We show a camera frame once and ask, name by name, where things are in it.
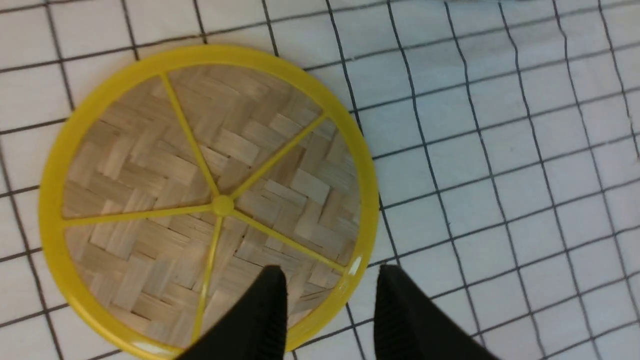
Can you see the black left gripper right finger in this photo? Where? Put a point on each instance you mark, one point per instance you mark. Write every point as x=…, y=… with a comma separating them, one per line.
x=408, y=325

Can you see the white checkered tablecloth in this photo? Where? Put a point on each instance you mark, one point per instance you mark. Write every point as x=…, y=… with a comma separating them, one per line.
x=505, y=138

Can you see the yellow bamboo steamer lid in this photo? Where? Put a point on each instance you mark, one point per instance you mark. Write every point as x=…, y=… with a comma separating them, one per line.
x=182, y=176

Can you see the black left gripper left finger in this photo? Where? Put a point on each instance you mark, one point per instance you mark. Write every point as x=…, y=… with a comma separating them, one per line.
x=255, y=328

